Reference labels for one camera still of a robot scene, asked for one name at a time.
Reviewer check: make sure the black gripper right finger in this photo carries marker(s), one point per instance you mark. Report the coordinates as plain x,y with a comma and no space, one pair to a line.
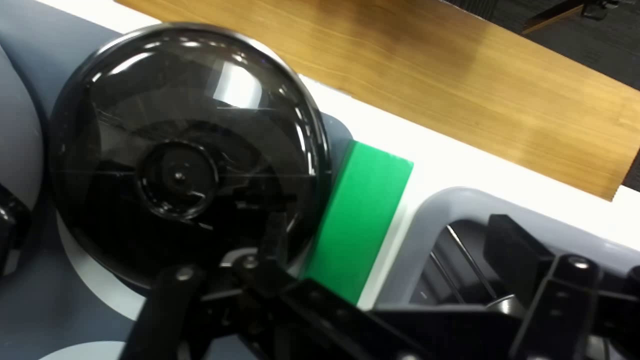
561,313

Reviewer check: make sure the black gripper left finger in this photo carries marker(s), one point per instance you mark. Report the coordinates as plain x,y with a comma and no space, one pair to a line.
201,313

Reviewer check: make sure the green block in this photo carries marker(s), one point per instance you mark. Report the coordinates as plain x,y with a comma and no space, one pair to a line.
361,212

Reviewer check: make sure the grey toy pot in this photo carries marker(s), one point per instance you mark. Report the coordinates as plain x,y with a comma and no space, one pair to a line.
17,133

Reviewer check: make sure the grey sink basin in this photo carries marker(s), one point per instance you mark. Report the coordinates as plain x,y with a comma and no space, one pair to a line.
433,207

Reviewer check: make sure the white toy kitchen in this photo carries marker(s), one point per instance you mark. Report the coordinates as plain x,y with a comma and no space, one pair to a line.
467,171

